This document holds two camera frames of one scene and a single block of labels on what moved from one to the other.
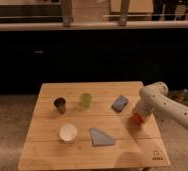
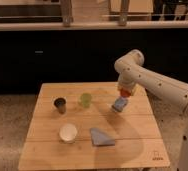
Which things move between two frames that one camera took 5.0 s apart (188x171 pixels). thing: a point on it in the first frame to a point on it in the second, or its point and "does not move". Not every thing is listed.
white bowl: x=67 y=132 does not move
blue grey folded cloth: x=98 y=138 does not move
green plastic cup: x=86 y=99 does not move
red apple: x=136 y=119 to x=125 y=93
